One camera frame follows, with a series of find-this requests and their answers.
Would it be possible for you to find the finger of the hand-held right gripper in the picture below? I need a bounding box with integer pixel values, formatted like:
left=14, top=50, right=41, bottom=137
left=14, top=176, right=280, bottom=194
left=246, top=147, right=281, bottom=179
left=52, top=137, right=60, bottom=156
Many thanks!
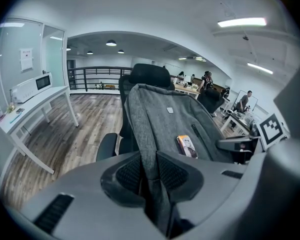
left=215, top=136, right=254, bottom=152

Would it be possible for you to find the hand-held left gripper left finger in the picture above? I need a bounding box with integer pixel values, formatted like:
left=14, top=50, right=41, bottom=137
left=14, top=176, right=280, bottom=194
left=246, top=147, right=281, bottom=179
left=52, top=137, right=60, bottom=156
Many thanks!
left=6, top=150, right=166, bottom=240

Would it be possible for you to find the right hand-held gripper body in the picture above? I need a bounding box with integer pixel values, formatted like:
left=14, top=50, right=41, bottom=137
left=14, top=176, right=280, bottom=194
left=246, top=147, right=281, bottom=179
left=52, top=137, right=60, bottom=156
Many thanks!
left=233, top=112, right=290, bottom=165

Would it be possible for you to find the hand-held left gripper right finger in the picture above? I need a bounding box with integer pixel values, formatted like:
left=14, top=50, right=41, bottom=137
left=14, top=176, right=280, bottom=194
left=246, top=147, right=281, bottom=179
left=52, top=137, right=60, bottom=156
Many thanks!
left=155, top=150, right=253, bottom=240

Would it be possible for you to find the grey fabric backpack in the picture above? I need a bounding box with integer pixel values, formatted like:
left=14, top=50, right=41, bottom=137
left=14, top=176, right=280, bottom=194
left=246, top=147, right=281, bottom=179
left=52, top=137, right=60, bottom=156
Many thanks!
left=124, top=83, right=235, bottom=239

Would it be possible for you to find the black mesh office chair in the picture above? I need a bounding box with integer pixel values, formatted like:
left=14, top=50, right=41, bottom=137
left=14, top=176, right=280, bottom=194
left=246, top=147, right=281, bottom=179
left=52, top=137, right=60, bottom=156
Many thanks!
left=95, top=63, right=176, bottom=163

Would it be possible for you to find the white desk right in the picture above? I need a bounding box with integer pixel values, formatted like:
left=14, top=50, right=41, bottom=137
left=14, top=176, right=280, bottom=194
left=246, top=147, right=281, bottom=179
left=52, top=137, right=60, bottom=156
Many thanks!
left=219, top=109, right=262, bottom=138

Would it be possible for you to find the white desk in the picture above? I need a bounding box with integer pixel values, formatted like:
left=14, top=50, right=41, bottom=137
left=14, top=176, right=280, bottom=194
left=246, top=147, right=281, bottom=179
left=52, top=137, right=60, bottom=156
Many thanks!
left=0, top=84, right=80, bottom=175
left=219, top=109, right=262, bottom=138

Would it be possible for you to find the white standing whiteboard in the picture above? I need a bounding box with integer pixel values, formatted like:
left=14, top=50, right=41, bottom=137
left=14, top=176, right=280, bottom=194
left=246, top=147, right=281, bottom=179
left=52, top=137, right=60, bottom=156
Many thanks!
left=235, top=89, right=260, bottom=115

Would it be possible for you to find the orange picture badge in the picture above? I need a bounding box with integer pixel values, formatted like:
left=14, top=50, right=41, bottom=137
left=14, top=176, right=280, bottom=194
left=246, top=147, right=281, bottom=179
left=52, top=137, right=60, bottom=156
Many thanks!
left=175, top=134, right=199, bottom=159

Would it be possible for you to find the ceiling tube light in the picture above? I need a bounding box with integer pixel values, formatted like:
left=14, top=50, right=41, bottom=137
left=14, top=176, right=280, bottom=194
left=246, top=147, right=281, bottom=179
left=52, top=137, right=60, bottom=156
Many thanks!
left=217, top=17, right=268, bottom=28
left=246, top=62, right=274, bottom=75

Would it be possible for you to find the wooden top desk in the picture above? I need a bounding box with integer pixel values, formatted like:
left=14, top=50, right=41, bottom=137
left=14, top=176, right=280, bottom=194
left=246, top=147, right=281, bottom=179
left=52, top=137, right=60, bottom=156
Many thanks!
left=170, top=82, right=201, bottom=100

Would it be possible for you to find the teal pen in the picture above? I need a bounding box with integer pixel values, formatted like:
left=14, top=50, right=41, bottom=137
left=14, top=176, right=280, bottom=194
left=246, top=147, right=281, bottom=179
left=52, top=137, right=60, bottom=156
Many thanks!
left=9, top=113, right=23, bottom=124

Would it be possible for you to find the small flower pot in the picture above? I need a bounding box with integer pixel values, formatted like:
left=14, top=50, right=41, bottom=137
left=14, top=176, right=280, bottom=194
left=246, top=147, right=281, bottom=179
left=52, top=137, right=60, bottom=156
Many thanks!
left=5, top=102, right=17, bottom=114

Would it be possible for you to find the black metal railing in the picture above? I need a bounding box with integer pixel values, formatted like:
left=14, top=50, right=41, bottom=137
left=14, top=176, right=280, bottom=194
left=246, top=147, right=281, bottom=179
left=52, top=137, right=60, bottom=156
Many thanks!
left=67, top=66, right=134, bottom=93

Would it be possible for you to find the white box-shaped appliance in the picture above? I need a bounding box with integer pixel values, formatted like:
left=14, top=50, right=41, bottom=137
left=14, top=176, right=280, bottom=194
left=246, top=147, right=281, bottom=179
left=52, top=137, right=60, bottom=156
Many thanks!
left=10, top=79, right=39, bottom=104

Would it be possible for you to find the white microwave oven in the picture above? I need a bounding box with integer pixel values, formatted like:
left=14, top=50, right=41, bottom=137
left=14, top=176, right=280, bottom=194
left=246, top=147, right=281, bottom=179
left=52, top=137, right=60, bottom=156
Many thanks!
left=34, top=71, right=54, bottom=91

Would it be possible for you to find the white paper poster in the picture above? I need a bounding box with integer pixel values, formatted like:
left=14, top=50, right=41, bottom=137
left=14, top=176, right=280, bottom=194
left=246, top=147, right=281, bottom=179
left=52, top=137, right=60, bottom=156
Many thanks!
left=19, top=48, right=34, bottom=73

